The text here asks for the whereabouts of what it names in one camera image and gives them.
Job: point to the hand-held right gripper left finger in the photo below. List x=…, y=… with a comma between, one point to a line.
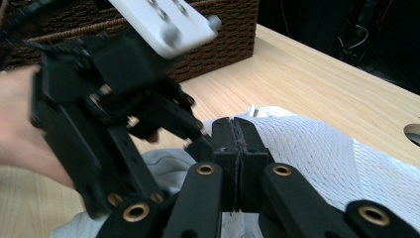
x=228, y=152

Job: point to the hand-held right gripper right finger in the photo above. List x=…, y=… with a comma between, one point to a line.
x=254, y=152

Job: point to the light blue garment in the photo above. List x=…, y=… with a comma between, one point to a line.
x=165, y=165

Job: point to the white mesh laundry bag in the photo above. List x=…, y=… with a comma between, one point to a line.
x=313, y=155

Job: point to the brown wicker basket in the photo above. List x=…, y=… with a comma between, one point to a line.
x=214, y=56

